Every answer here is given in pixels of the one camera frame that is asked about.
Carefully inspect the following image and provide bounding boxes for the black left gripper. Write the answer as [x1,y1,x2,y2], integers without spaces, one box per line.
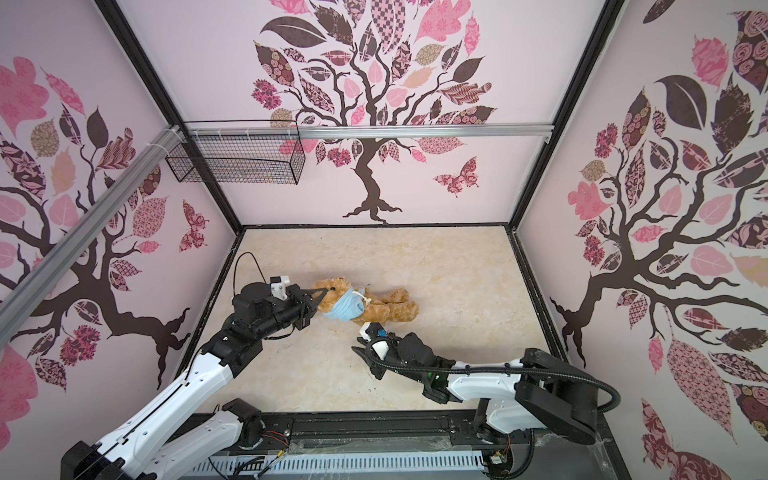
[256,284,329,340]

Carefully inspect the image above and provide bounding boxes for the light blue teddy shirt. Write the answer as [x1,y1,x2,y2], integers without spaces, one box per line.
[324,289,369,322]

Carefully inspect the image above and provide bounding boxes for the brown plush teddy bear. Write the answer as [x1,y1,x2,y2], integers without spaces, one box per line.
[312,277,420,325]

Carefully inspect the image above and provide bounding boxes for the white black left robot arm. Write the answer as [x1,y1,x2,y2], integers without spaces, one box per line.
[60,282,327,479]

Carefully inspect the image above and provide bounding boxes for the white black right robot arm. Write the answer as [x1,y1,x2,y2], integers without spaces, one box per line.
[352,323,599,445]

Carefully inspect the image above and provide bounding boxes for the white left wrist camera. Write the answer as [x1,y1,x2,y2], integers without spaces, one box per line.
[269,275,290,301]

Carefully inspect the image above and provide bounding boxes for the thin black camera cable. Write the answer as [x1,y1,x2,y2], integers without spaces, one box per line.
[232,251,268,295]

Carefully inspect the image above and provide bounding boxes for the black wire mesh basket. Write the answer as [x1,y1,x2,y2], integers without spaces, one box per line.
[165,120,306,185]

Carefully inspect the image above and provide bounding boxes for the white slotted cable duct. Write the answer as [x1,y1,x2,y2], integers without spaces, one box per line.
[184,451,485,479]

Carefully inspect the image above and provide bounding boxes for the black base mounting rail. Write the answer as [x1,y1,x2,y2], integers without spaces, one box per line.
[161,407,613,480]

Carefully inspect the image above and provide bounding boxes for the black corrugated cable conduit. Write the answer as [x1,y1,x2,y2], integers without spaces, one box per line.
[374,341,622,415]

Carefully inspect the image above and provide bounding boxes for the black corner frame post left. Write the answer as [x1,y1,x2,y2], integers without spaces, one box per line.
[94,0,244,236]

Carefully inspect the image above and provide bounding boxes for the black corner frame post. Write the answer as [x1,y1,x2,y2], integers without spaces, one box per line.
[507,0,625,232]
[94,0,244,236]

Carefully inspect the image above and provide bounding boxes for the aluminium rail back wall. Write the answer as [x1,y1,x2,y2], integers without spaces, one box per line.
[187,122,554,140]

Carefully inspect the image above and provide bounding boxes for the aluminium rail wall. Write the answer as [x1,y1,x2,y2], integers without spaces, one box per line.
[187,122,554,140]
[1,125,183,345]

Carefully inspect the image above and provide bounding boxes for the aluminium rail left wall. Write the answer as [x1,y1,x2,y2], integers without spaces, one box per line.
[1,125,183,345]

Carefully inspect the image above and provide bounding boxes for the black corner frame post right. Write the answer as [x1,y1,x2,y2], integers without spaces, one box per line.
[507,0,625,232]

